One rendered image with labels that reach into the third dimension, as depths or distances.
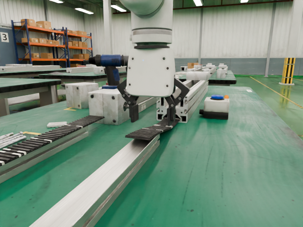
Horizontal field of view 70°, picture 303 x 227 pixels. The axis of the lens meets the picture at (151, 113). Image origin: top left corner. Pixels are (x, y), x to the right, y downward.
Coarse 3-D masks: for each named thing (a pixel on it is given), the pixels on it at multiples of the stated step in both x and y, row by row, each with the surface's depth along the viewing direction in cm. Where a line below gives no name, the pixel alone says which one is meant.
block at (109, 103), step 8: (88, 96) 66; (96, 96) 65; (104, 96) 65; (112, 96) 64; (120, 96) 65; (96, 104) 66; (104, 104) 65; (112, 104) 64; (120, 104) 65; (96, 112) 67; (104, 112) 66; (112, 112) 65; (120, 112) 66; (128, 112) 71; (104, 120) 66; (112, 120) 65; (120, 120) 66
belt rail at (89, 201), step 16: (128, 144) 42; (144, 144) 42; (112, 160) 35; (128, 160) 35; (144, 160) 41; (96, 176) 31; (112, 176) 31; (128, 176) 34; (80, 192) 27; (96, 192) 27; (112, 192) 30; (64, 208) 24; (80, 208) 24; (96, 208) 26; (32, 224) 22; (48, 224) 22; (64, 224) 22; (80, 224) 23
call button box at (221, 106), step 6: (204, 102) 73; (210, 102) 72; (216, 102) 71; (222, 102) 71; (228, 102) 70; (204, 108) 73; (210, 108) 72; (216, 108) 72; (222, 108) 71; (228, 108) 70; (204, 114) 73; (210, 114) 73; (216, 114) 72; (222, 114) 71; (228, 114) 71
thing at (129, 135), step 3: (126, 135) 43; (129, 135) 42; (132, 135) 43; (135, 135) 43; (138, 135) 43; (141, 135) 43; (144, 135) 43; (135, 138) 42; (138, 138) 42; (141, 138) 41; (144, 138) 41; (147, 138) 41; (150, 138) 42
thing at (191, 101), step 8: (192, 80) 122; (176, 88) 84; (192, 88) 84; (200, 88) 105; (176, 96) 84; (192, 96) 74; (200, 96) 99; (160, 104) 69; (168, 104) 73; (184, 104) 67; (192, 104) 75; (160, 112) 70; (176, 112) 68; (184, 112) 68; (192, 112) 77; (160, 120) 70; (184, 120) 69
